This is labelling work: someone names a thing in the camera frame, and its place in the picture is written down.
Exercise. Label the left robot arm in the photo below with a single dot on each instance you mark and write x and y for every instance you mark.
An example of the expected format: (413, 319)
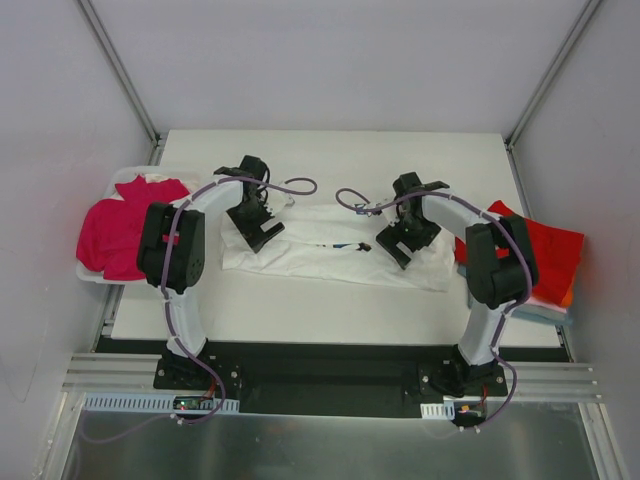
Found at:
(172, 249)

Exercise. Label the white slotted cable duct left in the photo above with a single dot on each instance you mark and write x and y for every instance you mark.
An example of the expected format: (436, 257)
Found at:
(158, 403)

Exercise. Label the blue-grey folded t-shirt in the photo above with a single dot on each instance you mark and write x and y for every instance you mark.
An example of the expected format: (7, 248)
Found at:
(542, 315)

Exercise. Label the magenta t-shirt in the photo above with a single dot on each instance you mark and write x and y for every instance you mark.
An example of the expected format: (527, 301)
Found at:
(110, 235)

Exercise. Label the orange folded t-shirt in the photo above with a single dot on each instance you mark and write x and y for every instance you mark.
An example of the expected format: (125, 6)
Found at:
(568, 298)

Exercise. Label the white plastic basket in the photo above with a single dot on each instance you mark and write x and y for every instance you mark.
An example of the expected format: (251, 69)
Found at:
(190, 178)

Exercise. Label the white slotted cable duct right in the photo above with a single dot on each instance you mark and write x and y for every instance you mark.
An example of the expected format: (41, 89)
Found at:
(438, 411)

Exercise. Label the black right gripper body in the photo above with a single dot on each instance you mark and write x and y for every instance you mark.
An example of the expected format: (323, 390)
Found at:
(403, 243)

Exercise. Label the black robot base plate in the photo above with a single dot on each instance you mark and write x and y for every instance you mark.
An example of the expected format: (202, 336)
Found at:
(372, 401)

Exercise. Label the red folded t-shirt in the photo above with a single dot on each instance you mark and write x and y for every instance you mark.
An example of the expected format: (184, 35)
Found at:
(555, 250)

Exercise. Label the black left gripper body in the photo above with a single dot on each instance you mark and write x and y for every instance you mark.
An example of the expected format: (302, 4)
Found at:
(254, 227)

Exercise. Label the grey aluminium frame post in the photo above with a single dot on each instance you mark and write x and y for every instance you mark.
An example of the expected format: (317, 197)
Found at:
(580, 25)

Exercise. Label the white t-shirt with flower print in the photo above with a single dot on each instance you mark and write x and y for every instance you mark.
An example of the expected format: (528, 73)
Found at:
(329, 242)

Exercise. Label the left rear frame post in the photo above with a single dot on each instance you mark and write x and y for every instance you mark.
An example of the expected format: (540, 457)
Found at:
(103, 39)

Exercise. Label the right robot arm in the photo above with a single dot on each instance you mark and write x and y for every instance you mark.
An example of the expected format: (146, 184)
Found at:
(475, 355)

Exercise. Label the pink folded t-shirt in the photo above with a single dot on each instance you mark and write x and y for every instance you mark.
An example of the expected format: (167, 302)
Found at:
(534, 302)

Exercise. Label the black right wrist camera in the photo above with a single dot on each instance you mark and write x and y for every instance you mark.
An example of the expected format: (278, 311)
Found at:
(406, 183)

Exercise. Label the white slotted cable duct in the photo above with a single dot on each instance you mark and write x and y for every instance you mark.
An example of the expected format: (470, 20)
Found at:
(438, 411)
(158, 403)

